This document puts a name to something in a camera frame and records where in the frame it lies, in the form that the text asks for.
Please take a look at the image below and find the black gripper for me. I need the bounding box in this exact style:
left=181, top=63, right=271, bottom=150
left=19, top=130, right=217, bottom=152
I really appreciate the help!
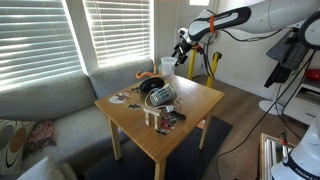
left=171, top=39, right=192, bottom=65

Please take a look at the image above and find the transparent plastic cup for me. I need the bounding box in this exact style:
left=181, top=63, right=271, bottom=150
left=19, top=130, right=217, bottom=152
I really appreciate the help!
left=161, top=57, right=177, bottom=79

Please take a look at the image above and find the silver metal cup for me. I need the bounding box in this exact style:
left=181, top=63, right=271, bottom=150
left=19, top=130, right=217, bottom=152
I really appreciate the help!
left=150, top=84, right=177, bottom=106

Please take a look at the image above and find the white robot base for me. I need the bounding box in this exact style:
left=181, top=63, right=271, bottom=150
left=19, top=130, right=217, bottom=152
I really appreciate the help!
left=271, top=113, right=320, bottom=180

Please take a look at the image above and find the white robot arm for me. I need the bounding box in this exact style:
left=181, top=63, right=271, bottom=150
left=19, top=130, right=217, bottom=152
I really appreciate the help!
left=172, top=0, right=320, bottom=66

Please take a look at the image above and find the orange plush octopus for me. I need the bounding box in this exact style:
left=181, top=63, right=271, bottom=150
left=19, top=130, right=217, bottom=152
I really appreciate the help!
left=135, top=65, right=158, bottom=79

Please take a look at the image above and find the small black object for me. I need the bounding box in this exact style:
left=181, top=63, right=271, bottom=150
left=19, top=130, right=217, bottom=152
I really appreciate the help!
left=169, top=111, right=186, bottom=120

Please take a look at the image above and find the small wooden block arch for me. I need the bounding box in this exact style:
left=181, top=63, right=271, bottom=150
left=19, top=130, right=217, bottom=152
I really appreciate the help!
left=143, top=106, right=162, bottom=130

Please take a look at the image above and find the wooden side table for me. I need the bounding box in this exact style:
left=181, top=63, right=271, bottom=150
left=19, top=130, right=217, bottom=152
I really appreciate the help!
left=95, top=75, right=224, bottom=180

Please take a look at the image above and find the round sticker card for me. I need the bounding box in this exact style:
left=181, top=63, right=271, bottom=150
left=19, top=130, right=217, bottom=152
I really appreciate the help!
left=109, top=92, right=129, bottom=104

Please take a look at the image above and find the dark blue rug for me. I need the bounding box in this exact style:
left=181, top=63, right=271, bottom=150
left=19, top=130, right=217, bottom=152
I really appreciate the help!
left=83, top=115, right=234, bottom=180

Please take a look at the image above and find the dark hanging jacket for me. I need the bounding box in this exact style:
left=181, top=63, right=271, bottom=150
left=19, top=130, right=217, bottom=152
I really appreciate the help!
left=264, top=28, right=309, bottom=88

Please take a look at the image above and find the grey sofa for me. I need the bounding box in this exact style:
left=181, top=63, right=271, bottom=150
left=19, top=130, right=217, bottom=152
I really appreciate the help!
left=0, top=60, right=153, bottom=178

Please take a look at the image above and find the red object on shelf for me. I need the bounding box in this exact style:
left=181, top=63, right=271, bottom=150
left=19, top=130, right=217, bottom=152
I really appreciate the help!
left=305, top=69, right=320, bottom=81

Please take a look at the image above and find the white shelf unit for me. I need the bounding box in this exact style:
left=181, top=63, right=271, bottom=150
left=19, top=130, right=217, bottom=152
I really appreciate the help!
left=284, top=79, right=320, bottom=125

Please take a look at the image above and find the red floral cloth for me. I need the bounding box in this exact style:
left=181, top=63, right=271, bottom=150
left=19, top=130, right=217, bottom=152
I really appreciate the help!
left=24, top=121, right=56, bottom=157

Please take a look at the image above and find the circle patterned cushion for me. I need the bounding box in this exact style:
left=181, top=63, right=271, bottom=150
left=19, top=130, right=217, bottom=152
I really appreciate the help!
left=0, top=119, right=35, bottom=175

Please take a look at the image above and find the yellow stand post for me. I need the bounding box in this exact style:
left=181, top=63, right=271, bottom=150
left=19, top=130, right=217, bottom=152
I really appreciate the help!
left=188, top=49, right=197, bottom=80
left=206, top=51, right=222, bottom=87

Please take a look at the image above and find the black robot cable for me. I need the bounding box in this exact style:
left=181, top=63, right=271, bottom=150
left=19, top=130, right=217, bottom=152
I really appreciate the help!
left=202, top=33, right=218, bottom=81

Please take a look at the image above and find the white cable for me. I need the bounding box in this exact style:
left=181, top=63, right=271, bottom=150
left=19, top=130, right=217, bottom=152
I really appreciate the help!
left=143, top=87, right=183, bottom=114

